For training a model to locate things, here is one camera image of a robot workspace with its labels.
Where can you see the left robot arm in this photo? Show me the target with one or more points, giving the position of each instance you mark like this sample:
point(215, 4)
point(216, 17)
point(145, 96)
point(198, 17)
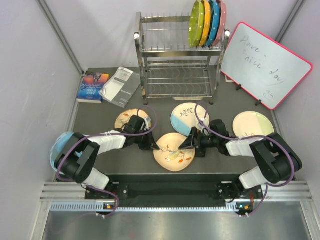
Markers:
point(74, 155)

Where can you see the blue orange paperback book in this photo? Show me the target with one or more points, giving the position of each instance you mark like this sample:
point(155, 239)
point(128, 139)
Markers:
point(92, 83)

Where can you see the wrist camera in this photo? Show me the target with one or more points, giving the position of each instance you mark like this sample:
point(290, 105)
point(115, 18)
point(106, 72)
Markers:
point(203, 123)
point(148, 123)

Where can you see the white blue leaf plate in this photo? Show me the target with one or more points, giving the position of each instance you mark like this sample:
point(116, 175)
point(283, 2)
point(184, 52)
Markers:
point(183, 118)

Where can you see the pink framed whiteboard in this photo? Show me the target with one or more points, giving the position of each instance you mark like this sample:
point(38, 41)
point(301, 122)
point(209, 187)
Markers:
point(265, 69)

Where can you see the grey white booklet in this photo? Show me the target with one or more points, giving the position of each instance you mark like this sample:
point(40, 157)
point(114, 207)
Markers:
point(121, 87)

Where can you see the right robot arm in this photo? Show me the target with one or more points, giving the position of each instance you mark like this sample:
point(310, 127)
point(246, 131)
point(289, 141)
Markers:
point(276, 161)

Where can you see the beige bird plate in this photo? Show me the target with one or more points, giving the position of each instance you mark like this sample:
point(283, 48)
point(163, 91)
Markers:
point(121, 120)
point(169, 156)

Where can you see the yellow polka dot plate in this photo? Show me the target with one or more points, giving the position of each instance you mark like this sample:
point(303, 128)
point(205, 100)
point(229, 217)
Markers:
point(207, 23)

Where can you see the pink polka dot plate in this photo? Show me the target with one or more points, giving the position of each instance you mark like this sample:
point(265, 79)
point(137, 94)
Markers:
point(222, 22)

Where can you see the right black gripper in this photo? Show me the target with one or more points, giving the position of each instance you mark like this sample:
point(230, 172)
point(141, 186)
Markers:
point(188, 143)

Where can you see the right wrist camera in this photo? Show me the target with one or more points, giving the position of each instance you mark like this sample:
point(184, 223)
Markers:
point(203, 123)

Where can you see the blue polka dot plate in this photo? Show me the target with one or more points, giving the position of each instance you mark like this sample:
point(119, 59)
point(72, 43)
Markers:
point(215, 21)

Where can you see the green polka dot plate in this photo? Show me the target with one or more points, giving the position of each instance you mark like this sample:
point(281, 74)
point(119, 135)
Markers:
point(196, 24)

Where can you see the steel two-tier dish rack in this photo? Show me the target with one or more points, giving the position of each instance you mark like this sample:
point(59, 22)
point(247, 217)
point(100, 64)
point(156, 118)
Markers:
point(168, 67)

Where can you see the light blue headphones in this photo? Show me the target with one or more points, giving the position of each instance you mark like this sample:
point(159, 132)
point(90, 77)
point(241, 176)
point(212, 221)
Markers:
point(58, 147)

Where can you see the grey slotted cable duct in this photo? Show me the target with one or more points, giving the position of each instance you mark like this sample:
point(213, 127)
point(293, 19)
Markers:
point(104, 207)

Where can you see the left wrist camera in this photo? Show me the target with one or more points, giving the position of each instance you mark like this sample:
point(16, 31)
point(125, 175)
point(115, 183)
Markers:
point(148, 123)

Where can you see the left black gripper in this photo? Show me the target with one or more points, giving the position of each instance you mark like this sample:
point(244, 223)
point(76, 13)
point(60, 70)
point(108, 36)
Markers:
point(151, 144)

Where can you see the cream green plate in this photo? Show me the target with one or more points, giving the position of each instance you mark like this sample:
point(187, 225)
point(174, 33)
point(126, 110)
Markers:
point(251, 123)

